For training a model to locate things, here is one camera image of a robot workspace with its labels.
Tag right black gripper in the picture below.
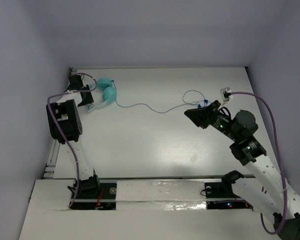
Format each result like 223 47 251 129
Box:
183 100 240 142

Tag thin blue headphone cable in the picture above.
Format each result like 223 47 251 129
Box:
111 79 211 114

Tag teal cat ear headphones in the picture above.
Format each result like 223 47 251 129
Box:
86 77 117 113

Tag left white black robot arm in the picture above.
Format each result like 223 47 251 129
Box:
46 82 103 205

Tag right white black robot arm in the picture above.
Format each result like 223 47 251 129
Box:
184 100 300 240

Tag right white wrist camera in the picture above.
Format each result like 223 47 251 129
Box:
220 87 234 103

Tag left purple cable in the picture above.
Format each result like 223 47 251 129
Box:
46 72 98 208

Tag left aluminium side rail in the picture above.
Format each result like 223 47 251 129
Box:
42 140 60 179

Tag aluminium rail with foam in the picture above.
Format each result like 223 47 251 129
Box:
68 178 252 211

